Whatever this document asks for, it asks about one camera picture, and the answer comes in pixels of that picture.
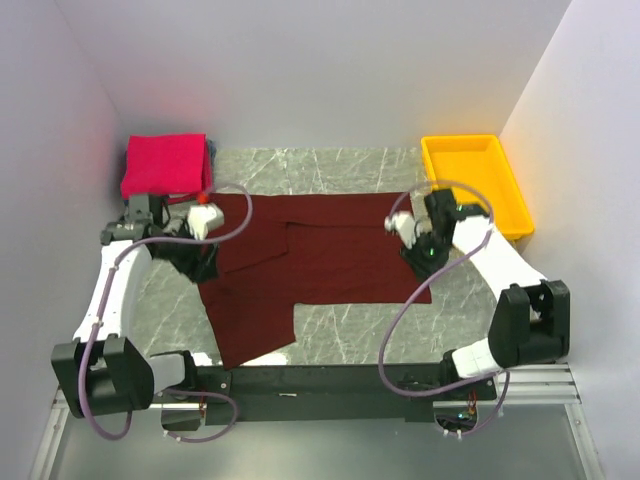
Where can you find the black base beam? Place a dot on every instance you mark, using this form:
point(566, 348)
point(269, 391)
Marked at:
point(301, 393)

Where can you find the aluminium rail frame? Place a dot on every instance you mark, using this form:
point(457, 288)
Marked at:
point(539, 432)

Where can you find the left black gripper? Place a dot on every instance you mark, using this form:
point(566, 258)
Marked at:
point(197, 267)

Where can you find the dark red t-shirt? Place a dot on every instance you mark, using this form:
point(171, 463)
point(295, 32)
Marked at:
point(301, 249)

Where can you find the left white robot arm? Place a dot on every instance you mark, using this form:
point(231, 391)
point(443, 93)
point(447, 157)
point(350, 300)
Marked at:
point(118, 377)

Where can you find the folded pink t-shirt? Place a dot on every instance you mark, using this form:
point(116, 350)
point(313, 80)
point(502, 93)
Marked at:
point(176, 164)

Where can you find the yellow plastic tray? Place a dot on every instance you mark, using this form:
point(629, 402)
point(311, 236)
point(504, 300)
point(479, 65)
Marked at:
point(479, 161)

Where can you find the folded red striped t-shirt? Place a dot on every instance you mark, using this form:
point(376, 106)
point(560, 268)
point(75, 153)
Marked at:
point(175, 198)

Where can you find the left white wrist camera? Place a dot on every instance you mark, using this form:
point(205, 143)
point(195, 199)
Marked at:
point(203, 217)

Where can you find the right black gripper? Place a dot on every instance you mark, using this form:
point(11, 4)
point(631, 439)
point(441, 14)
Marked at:
point(424, 270)

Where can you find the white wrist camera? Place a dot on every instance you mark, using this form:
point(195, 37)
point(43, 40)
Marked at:
point(404, 225)
point(203, 217)

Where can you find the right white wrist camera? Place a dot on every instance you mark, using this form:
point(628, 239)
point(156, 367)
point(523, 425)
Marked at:
point(404, 225)

